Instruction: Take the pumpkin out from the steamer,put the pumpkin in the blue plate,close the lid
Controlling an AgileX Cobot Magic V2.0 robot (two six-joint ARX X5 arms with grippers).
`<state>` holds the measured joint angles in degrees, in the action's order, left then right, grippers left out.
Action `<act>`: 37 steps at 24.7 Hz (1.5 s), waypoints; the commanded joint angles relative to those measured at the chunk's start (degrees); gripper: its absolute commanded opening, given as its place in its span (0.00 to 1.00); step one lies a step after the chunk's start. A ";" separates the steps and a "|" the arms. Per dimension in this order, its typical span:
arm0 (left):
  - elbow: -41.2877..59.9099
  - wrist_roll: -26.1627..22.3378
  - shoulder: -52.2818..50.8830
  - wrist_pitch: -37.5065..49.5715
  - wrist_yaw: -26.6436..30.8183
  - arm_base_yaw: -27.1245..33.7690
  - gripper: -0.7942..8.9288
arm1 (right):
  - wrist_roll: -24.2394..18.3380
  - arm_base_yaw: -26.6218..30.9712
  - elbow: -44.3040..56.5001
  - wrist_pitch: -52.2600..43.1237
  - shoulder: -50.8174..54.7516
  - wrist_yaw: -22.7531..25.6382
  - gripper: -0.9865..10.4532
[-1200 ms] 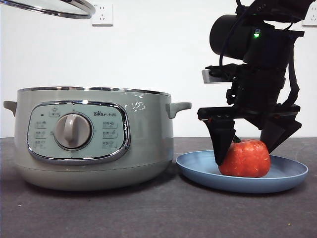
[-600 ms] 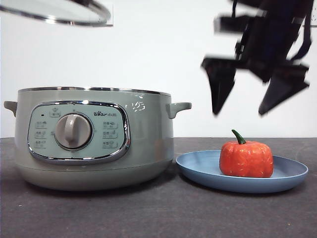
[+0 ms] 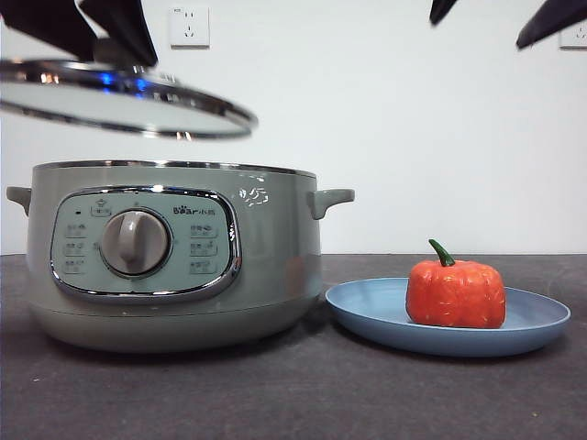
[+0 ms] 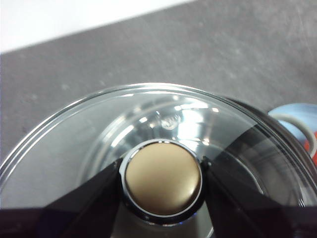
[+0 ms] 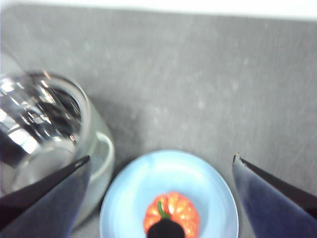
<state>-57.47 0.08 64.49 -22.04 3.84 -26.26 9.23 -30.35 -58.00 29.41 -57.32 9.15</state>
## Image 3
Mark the glass lid with green knob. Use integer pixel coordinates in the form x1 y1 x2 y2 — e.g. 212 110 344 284
0 38 260 141

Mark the orange pumpkin with green stem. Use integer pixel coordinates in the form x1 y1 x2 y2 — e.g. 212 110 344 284
404 237 508 330

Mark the pale green electric steamer pot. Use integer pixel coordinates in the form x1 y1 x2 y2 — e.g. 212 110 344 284
5 159 356 355

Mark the blue plate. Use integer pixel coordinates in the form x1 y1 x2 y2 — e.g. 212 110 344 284
324 275 572 359

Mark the white wall socket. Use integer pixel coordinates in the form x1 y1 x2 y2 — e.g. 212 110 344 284
170 5 212 50
558 16 587 51

